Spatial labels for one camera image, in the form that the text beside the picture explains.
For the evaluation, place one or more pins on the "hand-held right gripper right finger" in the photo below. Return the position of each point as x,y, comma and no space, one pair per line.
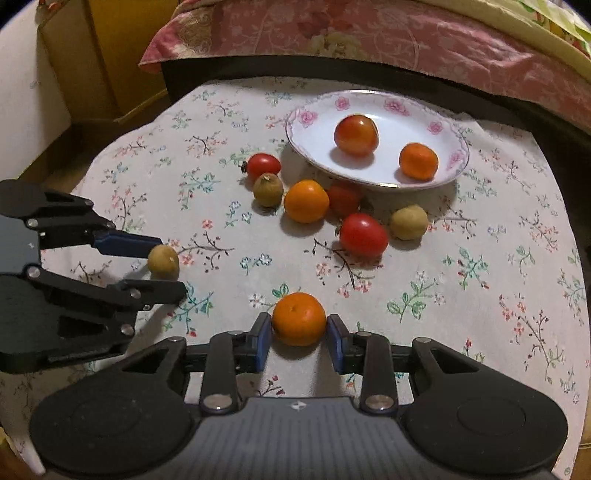
334,346

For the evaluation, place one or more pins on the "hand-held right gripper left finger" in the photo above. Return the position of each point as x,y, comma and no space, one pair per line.
263,341

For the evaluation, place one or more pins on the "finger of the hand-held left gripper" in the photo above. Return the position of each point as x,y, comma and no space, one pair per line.
157,291
129,244

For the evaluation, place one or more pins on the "brown longan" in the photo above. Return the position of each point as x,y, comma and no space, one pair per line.
268,190
408,222
163,261

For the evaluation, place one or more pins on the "orange mandarin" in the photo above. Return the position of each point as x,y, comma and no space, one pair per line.
306,201
299,318
418,161

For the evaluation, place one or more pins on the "red tomato with dark stem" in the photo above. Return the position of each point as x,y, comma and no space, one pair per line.
264,166

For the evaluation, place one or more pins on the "white plate with pink flowers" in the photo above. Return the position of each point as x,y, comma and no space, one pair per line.
385,136

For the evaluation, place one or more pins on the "floral white tablecloth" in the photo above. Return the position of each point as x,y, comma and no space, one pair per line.
152,194

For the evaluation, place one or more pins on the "brown cardboard box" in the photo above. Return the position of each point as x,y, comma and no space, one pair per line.
120,50

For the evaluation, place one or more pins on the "large red tomato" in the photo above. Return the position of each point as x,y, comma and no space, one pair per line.
356,134

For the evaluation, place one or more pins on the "pink floral bed sheet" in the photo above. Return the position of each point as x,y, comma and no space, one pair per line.
369,27

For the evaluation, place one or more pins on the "yellow green floral quilt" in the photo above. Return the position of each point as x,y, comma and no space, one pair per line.
554,21

